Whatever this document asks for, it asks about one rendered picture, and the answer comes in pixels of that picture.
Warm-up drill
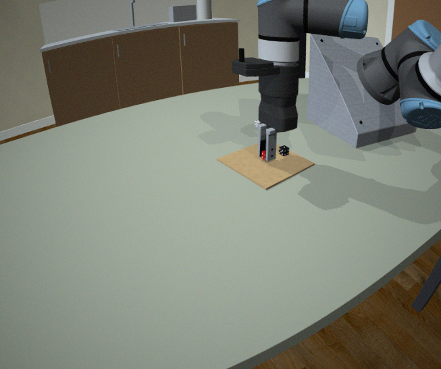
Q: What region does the tan mat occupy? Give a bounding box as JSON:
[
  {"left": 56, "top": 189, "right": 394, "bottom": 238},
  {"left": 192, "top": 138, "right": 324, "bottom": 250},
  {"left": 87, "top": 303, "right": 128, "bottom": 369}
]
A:
[{"left": 217, "top": 143, "right": 315, "bottom": 190}]

